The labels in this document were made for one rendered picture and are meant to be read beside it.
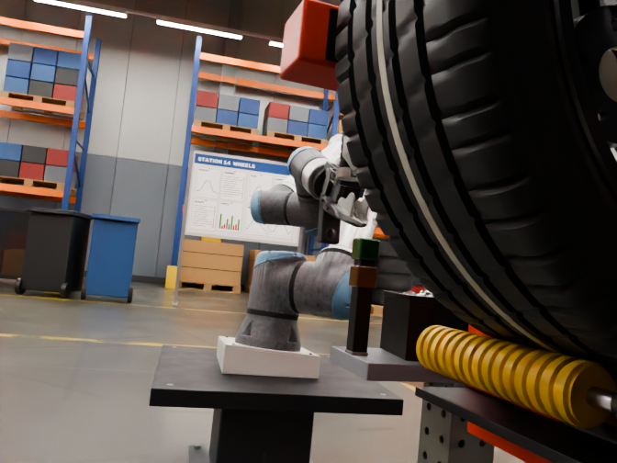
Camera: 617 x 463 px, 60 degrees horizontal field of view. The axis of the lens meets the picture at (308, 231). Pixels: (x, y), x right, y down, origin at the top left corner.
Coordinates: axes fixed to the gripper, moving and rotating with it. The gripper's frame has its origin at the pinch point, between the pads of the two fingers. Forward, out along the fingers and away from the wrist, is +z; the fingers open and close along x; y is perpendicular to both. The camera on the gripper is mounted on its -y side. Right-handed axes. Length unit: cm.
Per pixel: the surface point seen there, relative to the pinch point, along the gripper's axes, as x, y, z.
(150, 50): 59, -81, -1099
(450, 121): -28, 28, 55
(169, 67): 100, -102, -1080
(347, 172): -12.6, 13.1, 12.0
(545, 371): -12, 10, 59
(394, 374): 0.2, -16.4, 25.2
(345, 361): -4.1, -20.2, 16.6
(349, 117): -28, 25, 39
